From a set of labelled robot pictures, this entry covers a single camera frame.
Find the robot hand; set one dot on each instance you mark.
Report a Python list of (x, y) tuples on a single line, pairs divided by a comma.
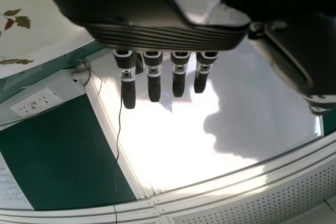
[(147, 11)]

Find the white handwritten paper sheet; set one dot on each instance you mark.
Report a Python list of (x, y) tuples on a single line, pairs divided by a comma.
[(10, 182)]

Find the white wall socket plate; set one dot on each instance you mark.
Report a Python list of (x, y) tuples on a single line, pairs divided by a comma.
[(35, 102)]

